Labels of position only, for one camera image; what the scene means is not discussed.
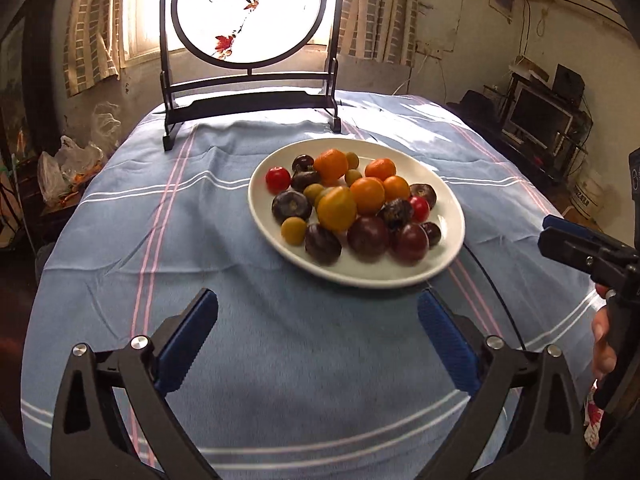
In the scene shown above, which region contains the dark red cherry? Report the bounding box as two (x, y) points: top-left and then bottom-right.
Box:
(421, 221), (442, 247)

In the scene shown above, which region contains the dark red plum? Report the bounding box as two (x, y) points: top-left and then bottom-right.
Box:
(390, 223), (430, 264)

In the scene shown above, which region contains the large red plum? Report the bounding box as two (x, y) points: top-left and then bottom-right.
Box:
(347, 217), (390, 260)

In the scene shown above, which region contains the large orange front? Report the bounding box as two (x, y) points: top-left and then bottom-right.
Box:
(349, 177), (385, 216)

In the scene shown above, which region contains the yellow orange citrus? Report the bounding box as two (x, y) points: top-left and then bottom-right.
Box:
(317, 186), (358, 232)

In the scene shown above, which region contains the orange mandarin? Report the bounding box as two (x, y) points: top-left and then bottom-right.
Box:
(314, 148), (349, 185)

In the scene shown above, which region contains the dark brown water chestnut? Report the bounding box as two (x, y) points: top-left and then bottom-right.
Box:
(271, 188), (312, 224)

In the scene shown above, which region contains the red cherry tomato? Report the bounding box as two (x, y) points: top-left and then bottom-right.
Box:
(265, 166), (291, 195)

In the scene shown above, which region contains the person's right hand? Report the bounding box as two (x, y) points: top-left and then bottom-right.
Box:
(591, 306), (617, 380)

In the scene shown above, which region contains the computer monitor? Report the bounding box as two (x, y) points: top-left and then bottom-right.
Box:
(500, 74), (574, 154)

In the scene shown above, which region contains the blue striped tablecloth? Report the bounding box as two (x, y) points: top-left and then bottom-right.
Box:
(21, 92), (601, 479)

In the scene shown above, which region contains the white oval plate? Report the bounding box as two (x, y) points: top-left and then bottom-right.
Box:
(247, 136), (465, 289)

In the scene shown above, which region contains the white plastic bag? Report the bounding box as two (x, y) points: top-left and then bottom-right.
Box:
(37, 101), (122, 207)

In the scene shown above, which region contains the dark framed painting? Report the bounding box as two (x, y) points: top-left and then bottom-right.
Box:
(1, 0), (60, 162)

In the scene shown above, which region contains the right patterned curtain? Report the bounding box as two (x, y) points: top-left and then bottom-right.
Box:
(337, 0), (418, 66)

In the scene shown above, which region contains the patterned curtain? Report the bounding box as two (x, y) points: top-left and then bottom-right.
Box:
(63, 0), (122, 96)
(337, 0), (418, 66)

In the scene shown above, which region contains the left patterned curtain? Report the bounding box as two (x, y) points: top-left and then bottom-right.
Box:
(63, 0), (122, 96)

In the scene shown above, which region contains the round bird screen ornament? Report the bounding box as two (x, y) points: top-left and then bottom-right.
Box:
(160, 0), (343, 151)

